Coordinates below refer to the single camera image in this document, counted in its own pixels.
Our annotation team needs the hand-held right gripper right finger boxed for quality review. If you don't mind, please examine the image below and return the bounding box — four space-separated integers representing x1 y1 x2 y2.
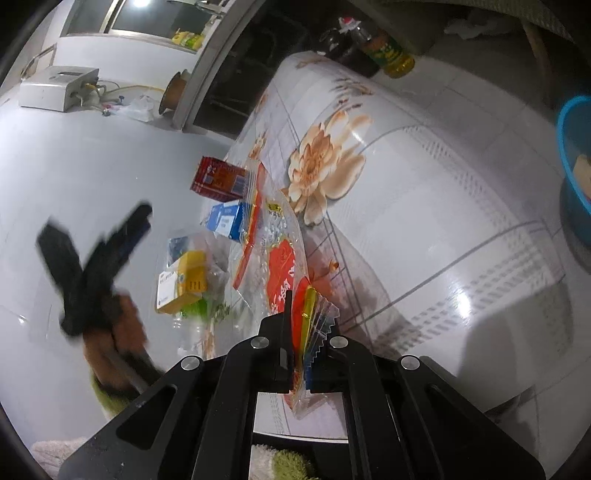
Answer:
305 322 542 480

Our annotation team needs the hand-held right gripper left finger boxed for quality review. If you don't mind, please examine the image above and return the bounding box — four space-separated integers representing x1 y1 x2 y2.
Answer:
58 291 296 480

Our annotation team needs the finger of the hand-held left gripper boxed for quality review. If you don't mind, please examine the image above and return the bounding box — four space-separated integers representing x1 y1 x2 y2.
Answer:
38 222 87 297
91 202 154 281

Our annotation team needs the red and clear snack bag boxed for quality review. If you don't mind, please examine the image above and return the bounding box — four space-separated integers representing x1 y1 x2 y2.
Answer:
231 161 345 418

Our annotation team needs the blue toothpaste box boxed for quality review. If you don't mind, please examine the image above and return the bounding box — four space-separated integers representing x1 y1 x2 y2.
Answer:
206 202 245 241

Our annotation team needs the blue plastic basket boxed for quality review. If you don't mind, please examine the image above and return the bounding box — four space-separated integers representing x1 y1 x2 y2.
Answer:
555 96 591 269

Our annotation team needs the beige paper bag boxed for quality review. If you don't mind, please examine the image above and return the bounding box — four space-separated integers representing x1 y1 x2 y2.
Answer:
574 154 591 200

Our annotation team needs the yellow medicine box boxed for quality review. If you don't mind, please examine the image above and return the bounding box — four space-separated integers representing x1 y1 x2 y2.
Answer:
154 250 208 315

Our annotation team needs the fluffy beige and green cloth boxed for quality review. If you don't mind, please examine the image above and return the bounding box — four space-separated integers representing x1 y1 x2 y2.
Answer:
30 438 319 480

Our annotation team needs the red cardboard box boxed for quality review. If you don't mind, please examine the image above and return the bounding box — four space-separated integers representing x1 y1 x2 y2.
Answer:
191 156 250 201

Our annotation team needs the white plastic bag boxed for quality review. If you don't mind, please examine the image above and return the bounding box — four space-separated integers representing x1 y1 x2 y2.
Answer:
113 93 156 123

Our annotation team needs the white water heater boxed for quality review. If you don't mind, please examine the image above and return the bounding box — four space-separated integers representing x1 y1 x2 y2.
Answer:
19 66 100 113

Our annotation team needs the grey kitchen counter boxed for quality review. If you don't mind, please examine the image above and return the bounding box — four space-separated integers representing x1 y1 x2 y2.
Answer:
159 0 591 139

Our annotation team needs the yellow dish soap bottle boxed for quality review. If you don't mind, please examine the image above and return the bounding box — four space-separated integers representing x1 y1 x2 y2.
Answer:
172 28 205 51

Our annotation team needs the floral tablecloth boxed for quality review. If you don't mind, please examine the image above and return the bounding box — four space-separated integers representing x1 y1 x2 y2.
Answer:
175 51 566 439

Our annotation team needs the dark jar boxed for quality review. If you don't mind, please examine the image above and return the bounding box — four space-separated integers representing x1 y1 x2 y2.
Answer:
318 27 356 65

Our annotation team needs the cooking oil bottle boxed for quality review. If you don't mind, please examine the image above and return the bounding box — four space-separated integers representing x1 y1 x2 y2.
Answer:
339 16 416 79

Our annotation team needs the white paper scrap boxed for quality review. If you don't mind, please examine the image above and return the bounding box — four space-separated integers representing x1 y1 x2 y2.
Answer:
444 17 514 41

